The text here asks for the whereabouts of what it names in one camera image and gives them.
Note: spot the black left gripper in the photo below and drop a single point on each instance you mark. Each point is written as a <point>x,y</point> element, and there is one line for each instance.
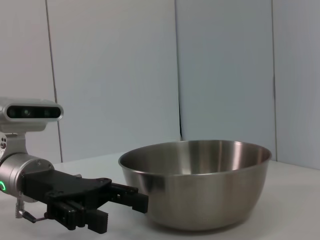
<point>62,186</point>

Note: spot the stainless steel bowl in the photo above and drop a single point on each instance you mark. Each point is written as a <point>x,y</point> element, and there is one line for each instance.
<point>200,195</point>

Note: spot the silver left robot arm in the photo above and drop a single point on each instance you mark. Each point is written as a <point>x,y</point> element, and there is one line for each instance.
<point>15,172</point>

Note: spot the silver camera mount bracket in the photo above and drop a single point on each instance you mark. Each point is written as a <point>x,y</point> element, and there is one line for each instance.
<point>17,143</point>

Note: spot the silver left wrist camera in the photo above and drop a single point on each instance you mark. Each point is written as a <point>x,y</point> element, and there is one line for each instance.
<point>32,112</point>

